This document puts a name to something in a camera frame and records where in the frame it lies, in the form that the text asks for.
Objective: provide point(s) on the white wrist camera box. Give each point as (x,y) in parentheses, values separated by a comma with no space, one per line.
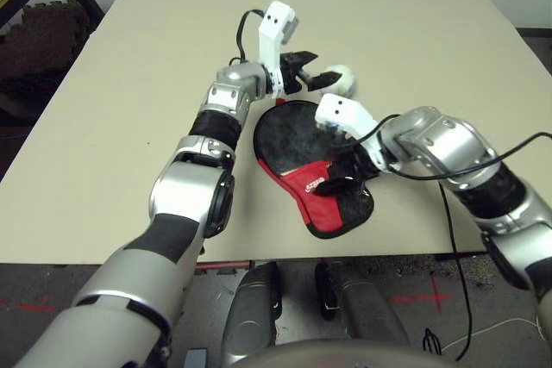
(276,23)
(340,111)

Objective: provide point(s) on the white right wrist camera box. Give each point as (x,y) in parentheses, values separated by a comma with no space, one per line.
(340,111)

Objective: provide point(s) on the brown foam puzzle mat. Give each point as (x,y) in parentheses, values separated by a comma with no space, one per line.
(43,40)

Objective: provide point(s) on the red tape cross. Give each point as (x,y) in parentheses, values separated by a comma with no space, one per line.
(435,297)

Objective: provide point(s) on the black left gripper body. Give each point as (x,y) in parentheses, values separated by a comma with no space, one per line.
(291,77)

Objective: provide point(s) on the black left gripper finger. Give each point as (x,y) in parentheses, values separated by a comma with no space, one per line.
(321,81)
(302,58)

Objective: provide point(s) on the small grey blue box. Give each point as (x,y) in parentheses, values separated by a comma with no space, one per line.
(196,358)

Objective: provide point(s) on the grey robot leg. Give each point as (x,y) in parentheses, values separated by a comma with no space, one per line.
(366,307)
(252,307)

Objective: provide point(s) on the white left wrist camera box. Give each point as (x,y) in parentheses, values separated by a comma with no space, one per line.
(276,23)

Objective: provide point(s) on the red tape floor marks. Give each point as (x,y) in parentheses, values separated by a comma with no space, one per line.
(36,307)

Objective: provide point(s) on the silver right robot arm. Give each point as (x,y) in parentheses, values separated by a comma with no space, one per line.
(453,148)

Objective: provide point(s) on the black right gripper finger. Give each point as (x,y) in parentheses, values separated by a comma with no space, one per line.
(347,178)
(330,189)

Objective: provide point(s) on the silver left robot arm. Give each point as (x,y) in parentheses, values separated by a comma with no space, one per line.
(181,187)

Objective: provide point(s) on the beige robot torso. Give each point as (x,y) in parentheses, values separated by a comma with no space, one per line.
(345,355)

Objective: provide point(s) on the white plush toy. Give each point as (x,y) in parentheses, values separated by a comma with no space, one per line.
(347,77)

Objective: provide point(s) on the grey robot right leg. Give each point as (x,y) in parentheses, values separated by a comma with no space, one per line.
(366,307)

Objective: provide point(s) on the grey robot left leg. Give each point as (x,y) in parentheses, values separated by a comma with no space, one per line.
(252,307)

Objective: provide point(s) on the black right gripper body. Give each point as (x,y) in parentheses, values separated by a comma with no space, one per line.
(353,163)

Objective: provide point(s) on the black red paddle case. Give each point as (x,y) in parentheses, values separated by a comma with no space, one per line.
(319,217)

